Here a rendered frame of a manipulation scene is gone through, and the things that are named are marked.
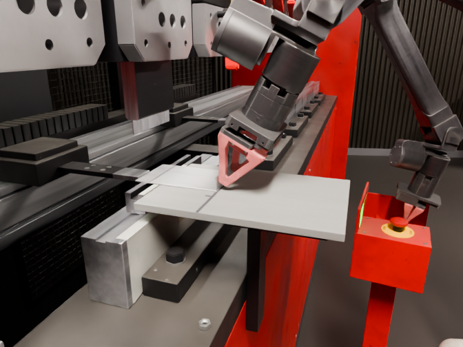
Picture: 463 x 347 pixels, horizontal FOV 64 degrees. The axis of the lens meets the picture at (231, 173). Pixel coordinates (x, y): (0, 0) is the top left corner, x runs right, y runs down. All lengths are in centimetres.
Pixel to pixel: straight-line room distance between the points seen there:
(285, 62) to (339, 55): 216
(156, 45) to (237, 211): 22
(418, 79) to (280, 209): 58
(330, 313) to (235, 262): 136
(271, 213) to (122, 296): 22
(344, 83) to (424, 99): 169
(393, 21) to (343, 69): 169
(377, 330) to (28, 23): 104
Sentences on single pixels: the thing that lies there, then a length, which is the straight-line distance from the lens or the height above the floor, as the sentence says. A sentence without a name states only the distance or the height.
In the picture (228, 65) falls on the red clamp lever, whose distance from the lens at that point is 65.
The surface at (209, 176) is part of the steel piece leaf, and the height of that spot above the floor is 100.
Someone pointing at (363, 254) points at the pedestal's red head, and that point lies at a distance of 94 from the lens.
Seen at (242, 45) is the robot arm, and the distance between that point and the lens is 46.
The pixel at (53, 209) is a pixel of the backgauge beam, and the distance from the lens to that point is 75.
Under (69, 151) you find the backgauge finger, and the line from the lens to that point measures 69.
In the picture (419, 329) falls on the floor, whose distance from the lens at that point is 197.
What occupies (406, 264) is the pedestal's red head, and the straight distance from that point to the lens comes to 94.
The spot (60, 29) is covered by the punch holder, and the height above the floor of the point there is 120.
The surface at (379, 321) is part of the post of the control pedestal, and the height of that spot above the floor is 50.
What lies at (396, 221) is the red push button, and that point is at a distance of 94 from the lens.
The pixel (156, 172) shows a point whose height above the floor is 100.
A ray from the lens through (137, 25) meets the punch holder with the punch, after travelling 44.
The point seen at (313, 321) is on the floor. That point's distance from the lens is 186.
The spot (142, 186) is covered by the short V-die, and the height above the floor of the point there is 100.
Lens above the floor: 119
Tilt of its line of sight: 19 degrees down
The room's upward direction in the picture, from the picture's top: straight up
